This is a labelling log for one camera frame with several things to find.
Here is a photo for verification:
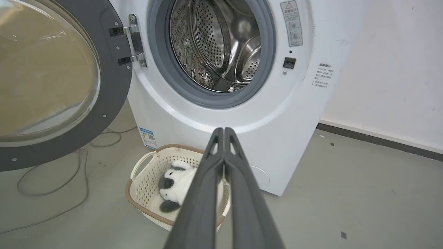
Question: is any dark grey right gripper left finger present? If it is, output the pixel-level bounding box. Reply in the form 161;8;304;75
164;127;225;249

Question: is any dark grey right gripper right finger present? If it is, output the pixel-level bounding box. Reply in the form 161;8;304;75
224;127;285;249

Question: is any white front-load washing machine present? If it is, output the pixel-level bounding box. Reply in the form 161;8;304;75
109;0;363;197

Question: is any steel door hinge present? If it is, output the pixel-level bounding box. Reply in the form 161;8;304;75
109;14;147;68

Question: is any grey round washing machine door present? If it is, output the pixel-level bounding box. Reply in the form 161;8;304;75
0;0;133;172

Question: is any black and white panda plush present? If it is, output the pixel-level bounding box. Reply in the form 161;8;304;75
158;160;224;213

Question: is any cream plastic laundry basket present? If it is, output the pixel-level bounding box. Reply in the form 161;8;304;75
125;144;231;231

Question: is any blue energy label sticker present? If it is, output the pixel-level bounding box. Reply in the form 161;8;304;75
139;127;157;150

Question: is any dark baseboard strip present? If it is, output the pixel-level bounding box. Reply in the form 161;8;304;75
316;123;443;162

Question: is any grey warning sticker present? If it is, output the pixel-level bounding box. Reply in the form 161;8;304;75
280;0;304;47

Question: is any thin grey floor cable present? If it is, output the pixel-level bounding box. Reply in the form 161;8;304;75
0;127;137;235

